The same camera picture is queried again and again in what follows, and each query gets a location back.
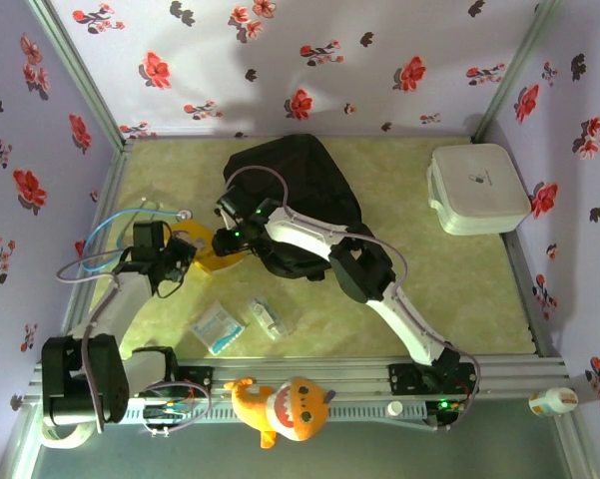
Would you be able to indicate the yellow book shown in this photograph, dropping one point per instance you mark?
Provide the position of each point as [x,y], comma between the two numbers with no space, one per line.
[224,262]

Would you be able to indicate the black backpack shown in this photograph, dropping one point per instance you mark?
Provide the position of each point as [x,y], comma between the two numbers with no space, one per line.
[309,189]

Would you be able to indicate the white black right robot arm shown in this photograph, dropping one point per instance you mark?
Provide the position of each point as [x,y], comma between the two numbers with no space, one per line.
[304,232]

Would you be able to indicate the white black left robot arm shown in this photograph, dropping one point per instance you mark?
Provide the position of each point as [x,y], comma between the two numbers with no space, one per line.
[125,299]

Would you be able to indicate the white medicine case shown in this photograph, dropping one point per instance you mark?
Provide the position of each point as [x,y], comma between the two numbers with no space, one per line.
[479,189]

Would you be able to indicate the blue white wipes packet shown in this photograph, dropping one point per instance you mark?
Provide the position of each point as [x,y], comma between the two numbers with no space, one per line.
[217,327]

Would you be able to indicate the clear plastic packet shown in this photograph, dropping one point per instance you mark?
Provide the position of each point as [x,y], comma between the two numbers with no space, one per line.
[267,317]

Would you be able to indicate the orange shark plush toy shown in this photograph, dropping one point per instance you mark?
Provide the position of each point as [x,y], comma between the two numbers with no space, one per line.
[289,409]

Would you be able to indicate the clear tape roll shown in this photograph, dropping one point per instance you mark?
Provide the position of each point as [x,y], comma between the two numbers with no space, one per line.
[65,440]

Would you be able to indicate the small white bottle cap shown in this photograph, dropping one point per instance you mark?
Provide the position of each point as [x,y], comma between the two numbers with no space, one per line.
[394,409]

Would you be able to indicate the white bottle orange label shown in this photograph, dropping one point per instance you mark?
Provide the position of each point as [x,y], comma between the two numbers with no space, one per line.
[554,401]

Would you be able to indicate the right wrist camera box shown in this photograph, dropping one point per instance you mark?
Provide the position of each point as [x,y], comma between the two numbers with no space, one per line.
[232,202]

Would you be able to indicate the aluminium enclosure frame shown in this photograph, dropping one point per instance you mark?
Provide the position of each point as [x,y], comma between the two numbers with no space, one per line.
[329,371]

